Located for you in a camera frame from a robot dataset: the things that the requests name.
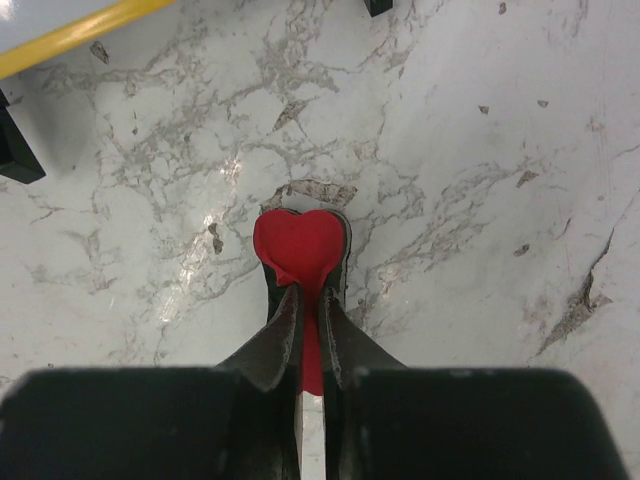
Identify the yellow-framed small whiteboard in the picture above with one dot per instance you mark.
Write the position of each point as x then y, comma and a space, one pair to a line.
35, 31

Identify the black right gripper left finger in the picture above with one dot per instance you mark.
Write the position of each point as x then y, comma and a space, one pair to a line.
263, 435

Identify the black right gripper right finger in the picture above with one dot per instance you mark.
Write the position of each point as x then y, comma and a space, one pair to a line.
344, 348

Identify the red heart-shaped eraser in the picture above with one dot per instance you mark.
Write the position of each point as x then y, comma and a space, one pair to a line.
302, 249

